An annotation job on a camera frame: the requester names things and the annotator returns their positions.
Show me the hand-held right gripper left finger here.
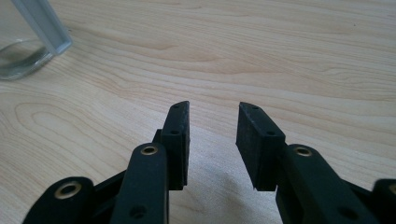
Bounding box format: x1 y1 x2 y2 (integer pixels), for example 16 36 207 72
110 100 191 224

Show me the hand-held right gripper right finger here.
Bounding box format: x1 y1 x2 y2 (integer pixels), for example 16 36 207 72
235 101 379 224

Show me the clear plastic container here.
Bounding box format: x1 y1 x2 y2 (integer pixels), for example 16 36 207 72
0 0 74 81

